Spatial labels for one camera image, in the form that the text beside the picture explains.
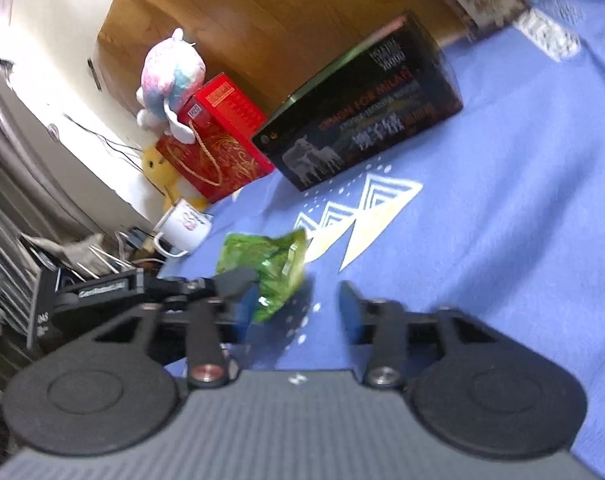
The red gift bag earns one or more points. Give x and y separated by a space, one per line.
222 140

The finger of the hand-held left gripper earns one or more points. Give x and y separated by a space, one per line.
217 285

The yellow plush toy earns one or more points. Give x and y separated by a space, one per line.
160 167

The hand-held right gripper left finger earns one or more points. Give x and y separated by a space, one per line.
242 317

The pink plush toy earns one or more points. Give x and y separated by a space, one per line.
170 80

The black printed box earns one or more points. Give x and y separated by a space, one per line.
362 110

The green snack packet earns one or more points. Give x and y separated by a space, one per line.
270 270

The wooden headboard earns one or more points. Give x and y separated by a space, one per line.
282 25

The white enamel mug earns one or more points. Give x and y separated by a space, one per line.
185 225

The pile of grey clutter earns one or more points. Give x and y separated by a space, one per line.
77 252

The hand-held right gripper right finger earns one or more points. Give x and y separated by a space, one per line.
351 312

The blue printed cloth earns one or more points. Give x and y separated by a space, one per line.
507 185

